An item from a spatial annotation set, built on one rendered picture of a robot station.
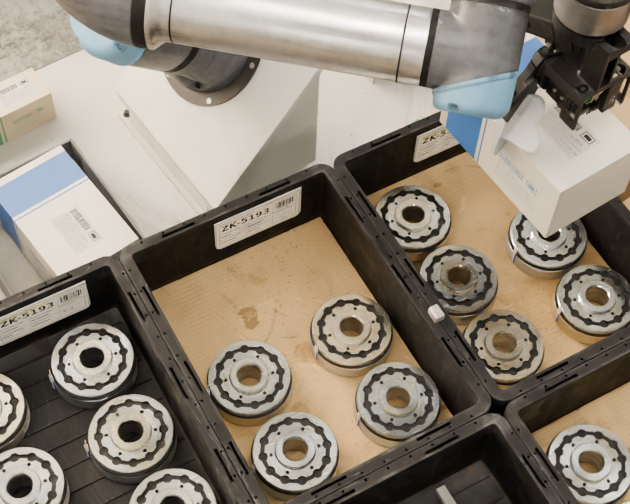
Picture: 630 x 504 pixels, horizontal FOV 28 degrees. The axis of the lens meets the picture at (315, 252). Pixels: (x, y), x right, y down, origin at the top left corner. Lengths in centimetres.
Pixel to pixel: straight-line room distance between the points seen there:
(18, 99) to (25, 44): 111
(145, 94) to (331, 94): 31
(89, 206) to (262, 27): 64
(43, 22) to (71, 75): 106
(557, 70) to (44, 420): 74
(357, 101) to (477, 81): 82
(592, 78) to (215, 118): 65
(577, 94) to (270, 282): 53
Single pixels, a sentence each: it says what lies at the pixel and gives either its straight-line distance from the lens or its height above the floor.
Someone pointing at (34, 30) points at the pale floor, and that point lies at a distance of 307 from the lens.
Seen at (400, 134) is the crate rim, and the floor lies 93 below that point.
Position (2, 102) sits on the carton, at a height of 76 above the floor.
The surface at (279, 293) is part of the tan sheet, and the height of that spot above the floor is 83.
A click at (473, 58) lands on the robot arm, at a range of 118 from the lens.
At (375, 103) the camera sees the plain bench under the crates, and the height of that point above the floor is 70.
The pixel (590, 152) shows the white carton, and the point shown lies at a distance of 141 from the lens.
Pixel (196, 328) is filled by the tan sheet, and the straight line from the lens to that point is 161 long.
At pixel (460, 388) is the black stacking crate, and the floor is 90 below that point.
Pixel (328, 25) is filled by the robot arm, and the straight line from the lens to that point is 118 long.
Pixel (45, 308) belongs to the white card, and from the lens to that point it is 156.
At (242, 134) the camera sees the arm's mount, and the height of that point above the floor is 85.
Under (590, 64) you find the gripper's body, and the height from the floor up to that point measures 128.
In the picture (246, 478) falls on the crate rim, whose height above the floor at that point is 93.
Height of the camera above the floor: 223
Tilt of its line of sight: 58 degrees down
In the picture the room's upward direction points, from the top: 3 degrees clockwise
